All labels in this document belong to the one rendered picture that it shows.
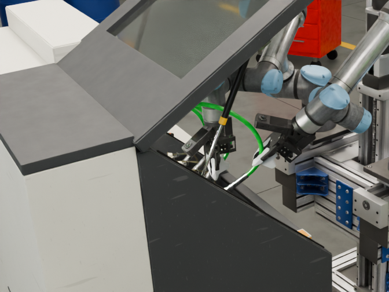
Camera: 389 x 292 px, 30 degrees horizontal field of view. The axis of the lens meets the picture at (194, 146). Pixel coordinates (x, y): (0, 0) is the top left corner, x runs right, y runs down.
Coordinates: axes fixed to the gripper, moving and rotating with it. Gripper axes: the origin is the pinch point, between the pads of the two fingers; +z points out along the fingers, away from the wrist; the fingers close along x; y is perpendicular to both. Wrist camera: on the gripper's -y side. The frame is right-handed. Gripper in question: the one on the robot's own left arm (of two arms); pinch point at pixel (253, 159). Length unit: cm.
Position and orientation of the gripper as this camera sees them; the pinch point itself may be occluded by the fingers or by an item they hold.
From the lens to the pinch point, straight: 222.9
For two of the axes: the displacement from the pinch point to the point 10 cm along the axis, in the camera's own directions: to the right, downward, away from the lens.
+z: -6.0, 5.7, 5.6
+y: 7.9, 5.4, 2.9
